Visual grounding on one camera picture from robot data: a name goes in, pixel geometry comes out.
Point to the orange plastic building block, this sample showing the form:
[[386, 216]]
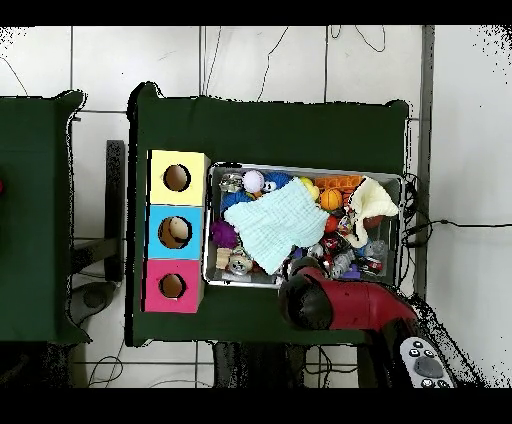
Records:
[[338, 183]]

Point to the dark green side table cloth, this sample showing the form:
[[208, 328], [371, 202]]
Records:
[[32, 220]]

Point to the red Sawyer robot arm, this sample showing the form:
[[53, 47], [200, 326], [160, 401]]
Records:
[[360, 304]]

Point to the black upright panel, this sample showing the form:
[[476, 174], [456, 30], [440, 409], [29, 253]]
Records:
[[115, 200]]

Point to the grey round floor object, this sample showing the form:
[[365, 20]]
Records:
[[94, 298]]

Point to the mint green waffle cloth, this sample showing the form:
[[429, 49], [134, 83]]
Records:
[[276, 224]]

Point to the orange toy basketball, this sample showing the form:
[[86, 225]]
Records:
[[331, 199]]

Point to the wooden box with three holes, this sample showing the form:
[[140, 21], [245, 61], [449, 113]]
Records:
[[192, 248]]

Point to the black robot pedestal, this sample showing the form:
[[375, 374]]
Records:
[[256, 368]]

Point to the blue spiky rubber ball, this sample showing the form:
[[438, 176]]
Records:
[[234, 200], [278, 179]]

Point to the white toy baseball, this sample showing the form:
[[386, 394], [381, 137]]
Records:
[[253, 181]]

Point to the cream knitted cloth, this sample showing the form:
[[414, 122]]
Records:
[[372, 196]]

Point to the purple spiky rubber toy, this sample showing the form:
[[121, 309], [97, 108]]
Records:
[[224, 234]]

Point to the crushed silver can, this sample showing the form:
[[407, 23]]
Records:
[[230, 182]]

